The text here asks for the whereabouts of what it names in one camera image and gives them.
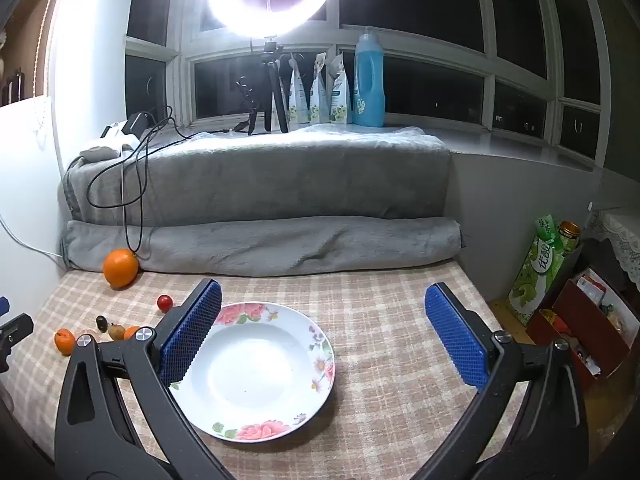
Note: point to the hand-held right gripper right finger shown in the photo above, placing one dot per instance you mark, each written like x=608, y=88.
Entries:
x=457, y=342

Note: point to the white floral plate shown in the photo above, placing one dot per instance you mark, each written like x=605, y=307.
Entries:
x=260, y=375

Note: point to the white power adapter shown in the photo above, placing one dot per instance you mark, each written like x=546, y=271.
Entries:
x=117, y=135

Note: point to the small mandarin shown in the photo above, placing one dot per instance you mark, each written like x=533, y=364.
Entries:
x=65, y=341
x=132, y=332

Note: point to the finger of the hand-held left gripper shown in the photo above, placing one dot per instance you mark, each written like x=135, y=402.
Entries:
x=2, y=305
x=15, y=332

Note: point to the white window frame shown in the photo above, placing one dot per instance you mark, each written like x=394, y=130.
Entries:
x=425, y=62

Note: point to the white cabinet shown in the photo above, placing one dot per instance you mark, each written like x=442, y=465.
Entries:
x=25, y=170

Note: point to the red cherry tomato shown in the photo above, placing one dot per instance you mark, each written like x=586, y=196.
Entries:
x=165, y=302

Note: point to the green drink carton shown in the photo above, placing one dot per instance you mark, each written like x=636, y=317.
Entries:
x=540, y=270

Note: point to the blue detergent bottle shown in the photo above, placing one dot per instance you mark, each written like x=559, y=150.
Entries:
x=369, y=85

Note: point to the grey fabric pouch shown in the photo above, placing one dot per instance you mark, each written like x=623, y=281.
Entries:
x=100, y=152

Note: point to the large orange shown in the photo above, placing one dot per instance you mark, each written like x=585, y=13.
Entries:
x=120, y=268

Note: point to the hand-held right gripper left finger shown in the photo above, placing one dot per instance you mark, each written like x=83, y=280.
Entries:
x=192, y=332

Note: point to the dark grape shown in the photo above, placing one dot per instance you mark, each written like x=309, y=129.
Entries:
x=102, y=322

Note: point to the pink plaid bed sheet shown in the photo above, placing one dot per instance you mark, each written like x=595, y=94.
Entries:
x=400, y=310

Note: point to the black tripod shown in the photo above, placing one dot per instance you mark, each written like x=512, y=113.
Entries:
x=272, y=90

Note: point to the white lace cloth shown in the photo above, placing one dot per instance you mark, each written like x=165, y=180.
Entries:
x=620, y=235

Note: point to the black power adapter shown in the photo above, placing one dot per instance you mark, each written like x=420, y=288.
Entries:
x=136, y=122

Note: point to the red-brown storage box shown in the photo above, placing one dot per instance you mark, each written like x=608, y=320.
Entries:
x=585, y=325

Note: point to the brown longan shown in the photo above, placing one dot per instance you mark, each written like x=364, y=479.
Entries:
x=116, y=331

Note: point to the grey fleece blanket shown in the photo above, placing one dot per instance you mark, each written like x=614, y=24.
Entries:
x=280, y=185

